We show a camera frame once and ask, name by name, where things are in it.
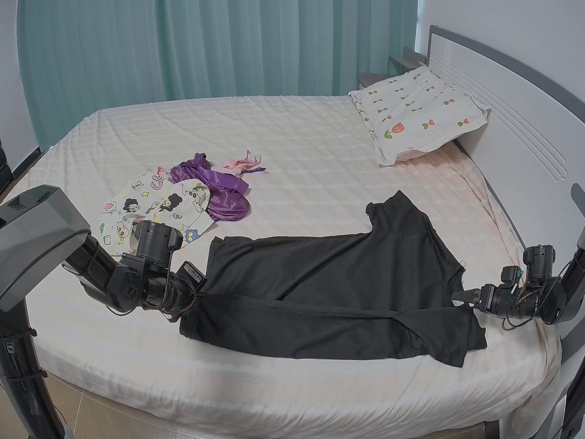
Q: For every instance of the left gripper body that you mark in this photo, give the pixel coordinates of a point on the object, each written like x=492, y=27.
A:
x=192, y=281

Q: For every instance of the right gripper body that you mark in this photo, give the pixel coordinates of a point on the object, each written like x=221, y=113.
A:
x=496, y=300

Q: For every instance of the black T-shirt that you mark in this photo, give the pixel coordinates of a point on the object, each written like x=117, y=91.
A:
x=320, y=291

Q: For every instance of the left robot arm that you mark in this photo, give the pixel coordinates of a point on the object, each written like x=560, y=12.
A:
x=41, y=236

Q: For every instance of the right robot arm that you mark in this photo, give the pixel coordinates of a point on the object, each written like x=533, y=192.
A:
x=539, y=263

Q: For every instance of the bed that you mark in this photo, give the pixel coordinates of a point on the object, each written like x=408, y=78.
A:
x=297, y=153

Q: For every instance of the purple garment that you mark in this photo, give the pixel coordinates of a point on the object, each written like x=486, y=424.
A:
x=228, y=204

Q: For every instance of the white printed pyjama garment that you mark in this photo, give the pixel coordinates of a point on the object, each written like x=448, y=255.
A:
x=132, y=208

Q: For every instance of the pink garment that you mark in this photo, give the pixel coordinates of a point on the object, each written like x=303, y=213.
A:
x=240, y=163

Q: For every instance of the white printed pillow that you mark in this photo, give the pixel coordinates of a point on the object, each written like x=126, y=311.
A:
x=411, y=112

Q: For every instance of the blue-green curtain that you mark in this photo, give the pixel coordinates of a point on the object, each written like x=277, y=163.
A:
x=205, y=34

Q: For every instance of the grey bedside table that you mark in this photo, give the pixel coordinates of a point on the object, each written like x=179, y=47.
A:
x=374, y=80

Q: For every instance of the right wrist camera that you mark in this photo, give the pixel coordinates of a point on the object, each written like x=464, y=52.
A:
x=511, y=276

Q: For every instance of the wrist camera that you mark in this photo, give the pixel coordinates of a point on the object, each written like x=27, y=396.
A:
x=511, y=276
x=177, y=239

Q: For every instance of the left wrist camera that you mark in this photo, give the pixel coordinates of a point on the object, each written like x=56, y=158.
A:
x=177, y=239

